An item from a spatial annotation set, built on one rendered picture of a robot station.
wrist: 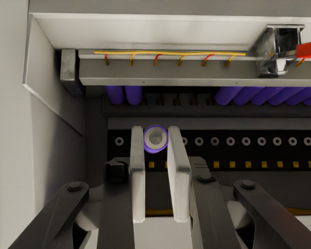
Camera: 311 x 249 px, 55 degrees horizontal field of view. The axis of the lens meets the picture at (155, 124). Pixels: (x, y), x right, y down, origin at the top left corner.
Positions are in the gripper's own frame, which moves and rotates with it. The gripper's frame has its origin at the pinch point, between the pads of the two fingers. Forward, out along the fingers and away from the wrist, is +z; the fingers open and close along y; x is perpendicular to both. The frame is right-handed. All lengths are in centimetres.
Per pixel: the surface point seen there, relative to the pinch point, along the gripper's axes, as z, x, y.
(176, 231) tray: 3.1, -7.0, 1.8
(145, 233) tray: 3.1, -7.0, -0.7
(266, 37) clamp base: 6.7, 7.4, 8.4
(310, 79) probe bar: 9.0, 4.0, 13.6
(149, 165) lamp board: 17.9, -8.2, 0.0
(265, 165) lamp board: 17.9, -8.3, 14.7
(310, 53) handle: 1.0, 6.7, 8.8
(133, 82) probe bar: 9.7, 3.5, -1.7
